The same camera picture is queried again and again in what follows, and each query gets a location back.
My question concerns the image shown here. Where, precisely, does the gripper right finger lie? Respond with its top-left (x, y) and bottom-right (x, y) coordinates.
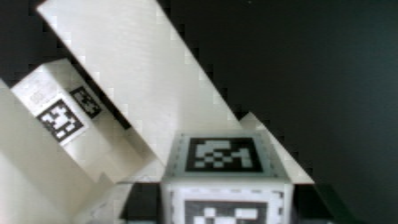
top-left (291, 183), bottom-right (362, 224)

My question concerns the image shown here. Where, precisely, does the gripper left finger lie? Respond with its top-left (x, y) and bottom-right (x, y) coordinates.
top-left (87, 181), bottom-right (161, 224)

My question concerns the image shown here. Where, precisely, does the white tagged cube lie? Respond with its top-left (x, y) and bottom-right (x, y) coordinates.
top-left (161, 130), bottom-right (293, 224)

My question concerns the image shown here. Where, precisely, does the white chair leg with tag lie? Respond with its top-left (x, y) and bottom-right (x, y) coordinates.
top-left (10, 59), bottom-right (133, 182)

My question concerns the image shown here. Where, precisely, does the white chair back part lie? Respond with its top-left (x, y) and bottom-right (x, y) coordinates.
top-left (0, 0), bottom-right (311, 224)

